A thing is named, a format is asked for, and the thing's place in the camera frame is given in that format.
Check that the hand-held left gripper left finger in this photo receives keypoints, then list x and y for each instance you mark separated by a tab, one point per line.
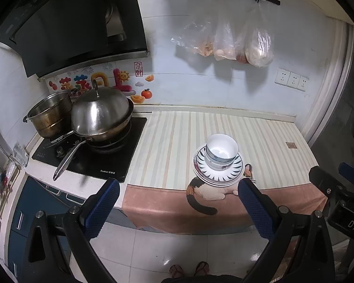
101	209

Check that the person's foot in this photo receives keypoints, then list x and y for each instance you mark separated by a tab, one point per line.
177	271
202	268

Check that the blue kitchen cabinet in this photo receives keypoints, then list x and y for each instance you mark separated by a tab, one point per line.
32	194

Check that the person's right foot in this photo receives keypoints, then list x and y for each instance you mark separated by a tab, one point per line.
202	268

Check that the clear plastic bag of eggs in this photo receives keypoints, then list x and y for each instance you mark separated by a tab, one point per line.
224	44

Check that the blue leaf pattern plate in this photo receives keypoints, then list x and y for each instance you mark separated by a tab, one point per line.
234	169

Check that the black glass gas stove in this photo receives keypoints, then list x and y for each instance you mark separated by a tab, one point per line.
112	162

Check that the white plate with dark rim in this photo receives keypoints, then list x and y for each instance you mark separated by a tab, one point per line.
215	182

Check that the stainless steel wok lid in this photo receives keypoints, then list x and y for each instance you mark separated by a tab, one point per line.
100	112

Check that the wooden shelf rack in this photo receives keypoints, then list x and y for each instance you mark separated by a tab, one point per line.
0	177

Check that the crumpled clear plastic bag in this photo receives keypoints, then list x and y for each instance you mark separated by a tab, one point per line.
194	41

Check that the clear plastic container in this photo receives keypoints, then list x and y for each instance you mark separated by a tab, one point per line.
20	154

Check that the stainless steel stock pot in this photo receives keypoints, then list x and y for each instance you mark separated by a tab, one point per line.
50	115

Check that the colourful wall stickers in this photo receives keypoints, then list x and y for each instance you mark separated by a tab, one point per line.
100	79

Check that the small brown square tag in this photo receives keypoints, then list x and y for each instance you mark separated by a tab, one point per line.
291	145

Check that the person's left foot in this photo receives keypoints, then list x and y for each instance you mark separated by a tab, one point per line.
177	271

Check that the white wall socket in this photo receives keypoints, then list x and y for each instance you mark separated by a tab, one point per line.
293	80
302	84
282	76

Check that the striped cat print tablecloth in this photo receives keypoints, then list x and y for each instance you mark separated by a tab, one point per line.
171	141

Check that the white door frame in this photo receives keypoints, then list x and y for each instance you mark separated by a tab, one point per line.
336	79

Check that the large clear plastic food bag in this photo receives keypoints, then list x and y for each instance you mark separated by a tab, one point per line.
259	44

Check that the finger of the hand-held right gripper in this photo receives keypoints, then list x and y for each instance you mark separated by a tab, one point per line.
321	179
352	174

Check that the plain white bowl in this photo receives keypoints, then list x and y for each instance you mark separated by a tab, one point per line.
221	149

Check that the black range hood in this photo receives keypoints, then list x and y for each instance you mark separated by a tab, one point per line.
62	20

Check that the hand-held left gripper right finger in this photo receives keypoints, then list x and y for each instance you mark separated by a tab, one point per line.
255	209

